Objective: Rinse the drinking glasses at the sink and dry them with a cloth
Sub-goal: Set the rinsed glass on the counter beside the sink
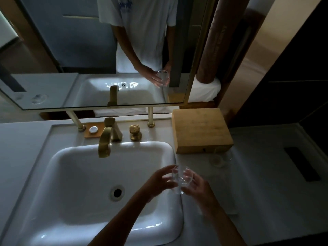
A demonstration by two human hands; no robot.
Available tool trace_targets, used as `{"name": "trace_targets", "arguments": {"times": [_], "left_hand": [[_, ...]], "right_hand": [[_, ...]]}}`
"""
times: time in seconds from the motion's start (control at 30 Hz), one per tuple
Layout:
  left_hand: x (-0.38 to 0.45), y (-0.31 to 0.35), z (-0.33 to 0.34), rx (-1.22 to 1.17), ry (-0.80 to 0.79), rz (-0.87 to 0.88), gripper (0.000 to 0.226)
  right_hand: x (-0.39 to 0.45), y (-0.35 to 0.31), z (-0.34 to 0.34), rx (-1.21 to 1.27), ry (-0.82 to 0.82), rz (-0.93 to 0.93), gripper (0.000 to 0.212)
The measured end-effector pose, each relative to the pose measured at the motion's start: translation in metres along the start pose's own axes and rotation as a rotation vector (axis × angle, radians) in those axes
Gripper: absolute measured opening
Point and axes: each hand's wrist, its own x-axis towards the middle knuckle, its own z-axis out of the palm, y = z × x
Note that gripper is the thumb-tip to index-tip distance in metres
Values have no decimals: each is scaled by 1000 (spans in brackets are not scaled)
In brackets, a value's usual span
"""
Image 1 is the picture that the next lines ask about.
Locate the wooden box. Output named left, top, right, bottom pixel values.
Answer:
left=171, top=108, right=234, bottom=154

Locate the orange soap dish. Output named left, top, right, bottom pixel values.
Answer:
left=84, top=122, right=106, bottom=139

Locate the gold faucet spout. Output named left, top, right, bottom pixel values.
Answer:
left=98, top=117, right=123, bottom=159

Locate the white folded towel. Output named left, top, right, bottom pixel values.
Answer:
left=200, top=156, right=239, bottom=216

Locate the metal sink drain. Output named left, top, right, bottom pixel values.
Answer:
left=110, top=185, right=125, bottom=202

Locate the person's right forearm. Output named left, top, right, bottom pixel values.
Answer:
left=205, top=205, right=246, bottom=246

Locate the person's left forearm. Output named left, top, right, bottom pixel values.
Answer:
left=88, top=192, right=154, bottom=246

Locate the person's right hand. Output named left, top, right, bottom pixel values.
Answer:
left=180, top=168, right=218, bottom=216

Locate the person's left hand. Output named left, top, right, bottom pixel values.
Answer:
left=142, top=164, right=180, bottom=202

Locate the gold faucet handle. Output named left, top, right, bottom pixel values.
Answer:
left=129, top=124, right=143, bottom=141

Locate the white ceramic sink basin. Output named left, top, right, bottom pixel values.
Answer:
left=16, top=141, right=185, bottom=246

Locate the clear drinking glass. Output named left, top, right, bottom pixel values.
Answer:
left=171, top=165, right=194, bottom=195
left=209, top=150, right=234, bottom=168

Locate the gold mirror support post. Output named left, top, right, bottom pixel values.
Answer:
left=65, top=110, right=86, bottom=132
left=147, top=107, right=155, bottom=128

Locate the gold framed mirror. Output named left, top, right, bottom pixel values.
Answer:
left=0, top=0, right=216, bottom=111

